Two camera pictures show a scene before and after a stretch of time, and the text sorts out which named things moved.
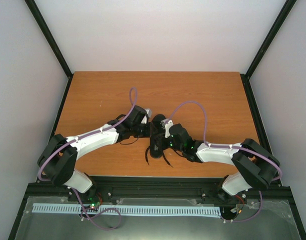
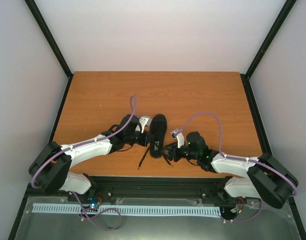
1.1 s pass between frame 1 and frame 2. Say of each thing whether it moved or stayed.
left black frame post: stayed
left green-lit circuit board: stayed
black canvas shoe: stayed
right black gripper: moved
